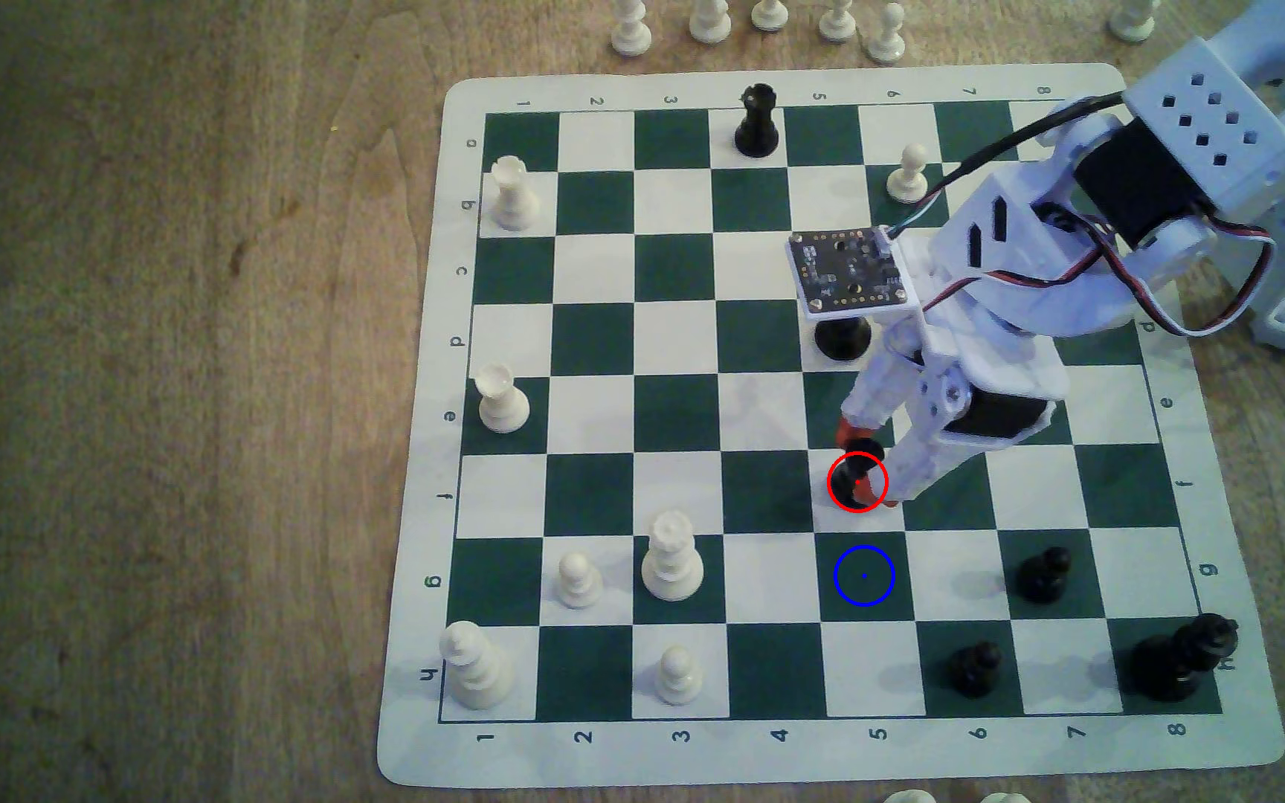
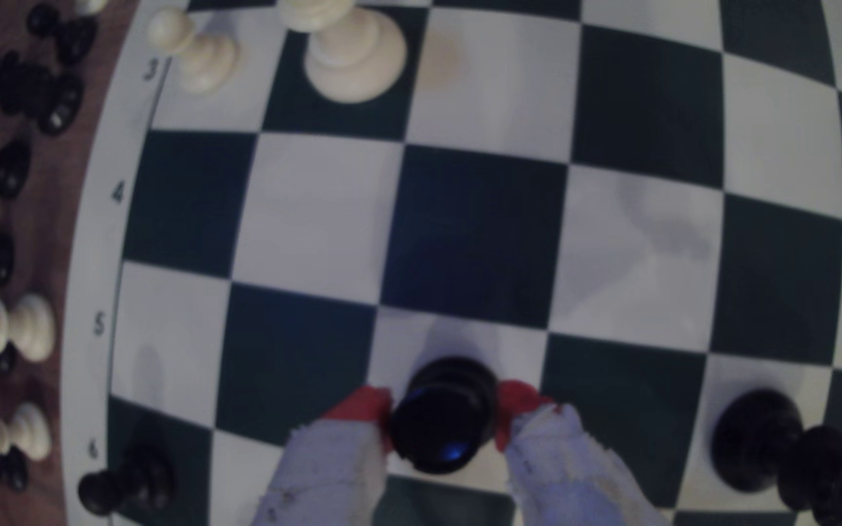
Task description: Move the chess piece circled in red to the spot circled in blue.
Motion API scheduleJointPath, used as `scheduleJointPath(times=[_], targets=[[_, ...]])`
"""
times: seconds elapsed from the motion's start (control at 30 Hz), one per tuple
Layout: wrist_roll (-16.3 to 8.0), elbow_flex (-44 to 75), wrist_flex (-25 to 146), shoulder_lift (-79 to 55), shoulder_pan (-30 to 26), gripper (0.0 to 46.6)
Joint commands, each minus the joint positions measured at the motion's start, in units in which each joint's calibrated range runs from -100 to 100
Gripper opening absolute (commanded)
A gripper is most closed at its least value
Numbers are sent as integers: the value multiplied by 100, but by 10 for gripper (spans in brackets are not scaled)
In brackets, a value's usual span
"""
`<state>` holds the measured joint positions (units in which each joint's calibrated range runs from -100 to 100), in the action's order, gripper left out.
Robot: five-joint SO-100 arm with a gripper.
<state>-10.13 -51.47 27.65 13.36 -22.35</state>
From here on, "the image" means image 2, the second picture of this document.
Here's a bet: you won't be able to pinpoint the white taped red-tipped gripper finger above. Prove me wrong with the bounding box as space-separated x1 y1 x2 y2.
251 386 396 526
494 380 672 526

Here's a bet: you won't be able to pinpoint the tall black chess piece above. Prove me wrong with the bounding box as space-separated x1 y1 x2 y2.
710 388 842 526

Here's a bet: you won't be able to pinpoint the white chess pawn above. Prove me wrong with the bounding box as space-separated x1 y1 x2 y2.
0 402 54 462
147 7 241 96

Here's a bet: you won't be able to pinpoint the white ribbed chess piece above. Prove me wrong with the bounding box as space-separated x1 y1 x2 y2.
0 293 57 364

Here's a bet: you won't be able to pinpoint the large white chess piece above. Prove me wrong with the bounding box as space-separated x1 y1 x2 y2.
276 0 409 105

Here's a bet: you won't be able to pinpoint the black and white chessboard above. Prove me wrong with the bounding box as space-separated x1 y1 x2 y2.
59 0 842 526

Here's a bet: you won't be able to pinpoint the black pieces beside board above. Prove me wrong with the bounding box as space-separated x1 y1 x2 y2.
0 50 86 137

